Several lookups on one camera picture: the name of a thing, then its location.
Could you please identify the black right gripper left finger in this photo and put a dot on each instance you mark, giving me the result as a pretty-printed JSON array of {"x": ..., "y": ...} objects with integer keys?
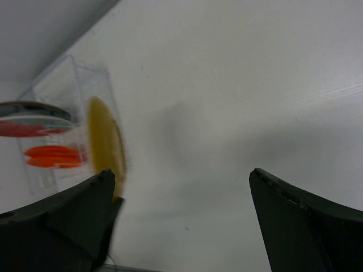
[{"x": 67, "y": 231}]

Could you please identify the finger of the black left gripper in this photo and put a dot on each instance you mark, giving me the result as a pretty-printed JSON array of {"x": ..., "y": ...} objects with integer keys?
[{"x": 109, "y": 229}]

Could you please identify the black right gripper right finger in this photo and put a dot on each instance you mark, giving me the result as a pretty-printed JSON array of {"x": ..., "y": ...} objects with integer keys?
[{"x": 302, "y": 231}]

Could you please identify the yellow patterned small plate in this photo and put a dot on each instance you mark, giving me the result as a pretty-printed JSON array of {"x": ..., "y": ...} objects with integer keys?
[{"x": 106, "y": 143}]

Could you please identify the orange plastic plate front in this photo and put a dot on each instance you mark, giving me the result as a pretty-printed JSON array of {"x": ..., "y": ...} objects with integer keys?
[{"x": 54, "y": 162}]

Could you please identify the orange plastic plate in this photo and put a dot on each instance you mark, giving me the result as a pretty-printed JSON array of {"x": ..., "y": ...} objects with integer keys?
[
  {"x": 54, "y": 162},
  {"x": 52, "y": 150}
]

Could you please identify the orange plastic plate rear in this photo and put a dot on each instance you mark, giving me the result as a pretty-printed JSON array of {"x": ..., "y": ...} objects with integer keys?
[{"x": 52, "y": 150}]

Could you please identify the red plate with teal flower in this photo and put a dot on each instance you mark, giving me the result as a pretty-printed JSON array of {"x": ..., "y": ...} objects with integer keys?
[{"x": 33, "y": 125}]

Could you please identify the dark green rimmed plate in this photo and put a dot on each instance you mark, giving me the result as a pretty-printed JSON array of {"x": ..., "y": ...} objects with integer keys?
[{"x": 17, "y": 107}]

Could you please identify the white wire dish rack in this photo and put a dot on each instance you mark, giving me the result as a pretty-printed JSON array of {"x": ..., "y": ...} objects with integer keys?
[{"x": 67, "y": 85}]

